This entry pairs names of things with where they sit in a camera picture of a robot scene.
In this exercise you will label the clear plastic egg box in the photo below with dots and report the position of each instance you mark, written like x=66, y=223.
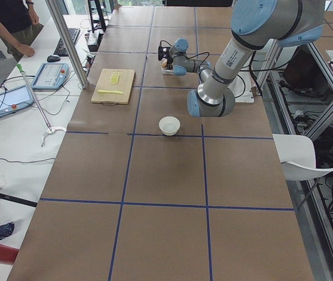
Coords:
x=166, y=71

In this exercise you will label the brown egg from bowl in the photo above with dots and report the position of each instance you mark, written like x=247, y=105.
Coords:
x=164, y=63

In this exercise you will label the teach pendant tablet far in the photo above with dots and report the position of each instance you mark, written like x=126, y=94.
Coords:
x=50, y=76

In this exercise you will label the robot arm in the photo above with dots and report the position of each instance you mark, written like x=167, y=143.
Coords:
x=253, y=24

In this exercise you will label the white bowl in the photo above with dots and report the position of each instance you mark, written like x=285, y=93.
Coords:
x=169, y=125

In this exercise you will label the yellow plastic knife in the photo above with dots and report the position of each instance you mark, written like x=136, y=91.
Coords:
x=110, y=92

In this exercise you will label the wooden cutting board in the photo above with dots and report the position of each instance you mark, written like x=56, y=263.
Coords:
x=125, y=84

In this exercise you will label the grabber stick with green handle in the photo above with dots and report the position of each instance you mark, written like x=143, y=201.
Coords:
x=50, y=129

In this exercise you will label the bystander hand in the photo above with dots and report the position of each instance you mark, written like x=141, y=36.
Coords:
x=26, y=50

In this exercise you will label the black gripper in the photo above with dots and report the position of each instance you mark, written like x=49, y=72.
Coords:
x=167, y=61

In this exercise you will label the black computer mouse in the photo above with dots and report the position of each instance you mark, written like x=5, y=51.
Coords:
x=53, y=58

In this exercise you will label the teach pendant tablet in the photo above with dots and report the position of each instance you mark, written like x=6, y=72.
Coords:
x=15, y=100
x=50, y=76

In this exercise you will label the aluminium frame post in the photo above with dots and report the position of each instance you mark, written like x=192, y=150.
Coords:
x=62, y=28

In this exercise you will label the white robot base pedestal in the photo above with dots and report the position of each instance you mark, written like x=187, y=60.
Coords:
x=242, y=88

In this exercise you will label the teach pendant tablet near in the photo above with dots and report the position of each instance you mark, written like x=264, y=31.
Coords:
x=15, y=100

